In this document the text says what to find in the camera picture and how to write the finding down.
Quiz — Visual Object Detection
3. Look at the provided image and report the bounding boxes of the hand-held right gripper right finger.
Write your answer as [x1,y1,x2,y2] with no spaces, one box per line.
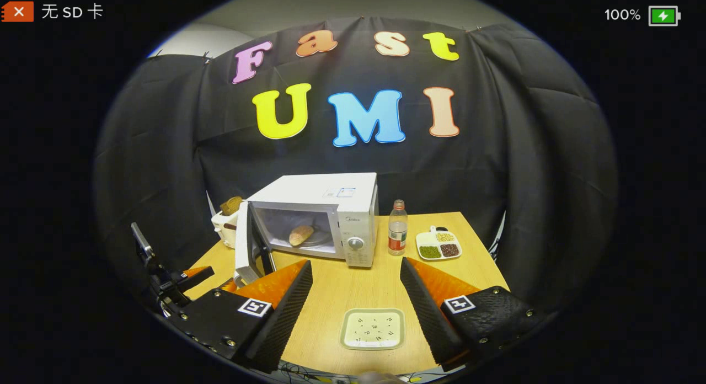
[399,256,552,372]

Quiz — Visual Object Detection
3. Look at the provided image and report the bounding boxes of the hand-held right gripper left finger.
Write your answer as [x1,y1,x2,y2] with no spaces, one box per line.
[165,259,314,374]

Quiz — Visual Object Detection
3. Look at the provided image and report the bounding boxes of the white toaster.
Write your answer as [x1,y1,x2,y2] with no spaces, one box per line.
[211,196,246,249]

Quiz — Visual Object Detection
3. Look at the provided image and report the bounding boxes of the white divided bean dish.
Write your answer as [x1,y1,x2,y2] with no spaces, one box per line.
[415,226,463,262]

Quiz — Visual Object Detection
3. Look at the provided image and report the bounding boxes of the sugar-coated bread roll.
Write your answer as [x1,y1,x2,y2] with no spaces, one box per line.
[288,225,315,247]

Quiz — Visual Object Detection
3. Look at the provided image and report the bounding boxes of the glass turntable plate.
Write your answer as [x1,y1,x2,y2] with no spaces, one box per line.
[288,230,333,249]

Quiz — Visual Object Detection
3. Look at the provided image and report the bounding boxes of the cream square tray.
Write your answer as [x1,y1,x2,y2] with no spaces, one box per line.
[340,308,406,351]

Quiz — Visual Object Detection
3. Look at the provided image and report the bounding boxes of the white microwave oven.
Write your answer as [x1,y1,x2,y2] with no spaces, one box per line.
[234,172,380,285]

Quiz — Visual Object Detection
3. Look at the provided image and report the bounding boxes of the black backdrop cloth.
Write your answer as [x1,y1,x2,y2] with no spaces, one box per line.
[94,17,618,318]

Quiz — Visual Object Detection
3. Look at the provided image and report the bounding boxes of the clear plastic water bottle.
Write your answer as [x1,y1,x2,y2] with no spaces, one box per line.
[388,199,408,257]

